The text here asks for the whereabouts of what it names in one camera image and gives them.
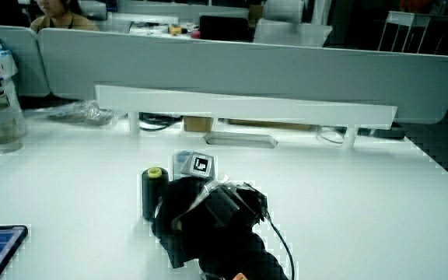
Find person's right hand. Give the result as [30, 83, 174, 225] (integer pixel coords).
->
[152, 150, 270, 269]

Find person's right forearm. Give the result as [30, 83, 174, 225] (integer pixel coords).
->
[198, 229, 290, 280]

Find black thread spool yellow core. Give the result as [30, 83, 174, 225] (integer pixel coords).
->
[141, 166, 170, 222]

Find small brown cardboard box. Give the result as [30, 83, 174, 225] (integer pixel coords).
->
[183, 115, 214, 134]

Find white desk shelf riser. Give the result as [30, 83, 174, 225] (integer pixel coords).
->
[94, 84, 398, 151]

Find flat brown board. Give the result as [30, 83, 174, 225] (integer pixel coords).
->
[226, 118, 319, 132]

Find crumpled clear plastic bag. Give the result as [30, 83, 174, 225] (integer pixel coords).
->
[24, 100, 118, 127]

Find long grey desk partition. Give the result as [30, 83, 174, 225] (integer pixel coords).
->
[37, 27, 448, 125]

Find yellow tape measure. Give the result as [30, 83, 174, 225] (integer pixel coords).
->
[167, 24, 188, 37]

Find black monitor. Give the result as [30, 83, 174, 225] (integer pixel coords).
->
[198, 15, 250, 42]

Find white office chair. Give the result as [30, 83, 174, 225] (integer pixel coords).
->
[252, 0, 334, 48]

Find short grey desk partition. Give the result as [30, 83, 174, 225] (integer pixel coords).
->
[0, 23, 51, 98]

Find grey desk cable grommet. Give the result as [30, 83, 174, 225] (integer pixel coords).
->
[203, 131, 279, 150]

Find coiled black cable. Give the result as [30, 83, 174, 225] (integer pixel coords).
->
[138, 112, 183, 132]

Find black glove cable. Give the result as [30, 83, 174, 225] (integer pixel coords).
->
[263, 212, 297, 280]

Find white cable loop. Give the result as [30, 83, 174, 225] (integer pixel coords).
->
[316, 125, 346, 145]

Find white metal frame stand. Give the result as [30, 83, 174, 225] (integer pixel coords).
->
[376, 10, 432, 54]

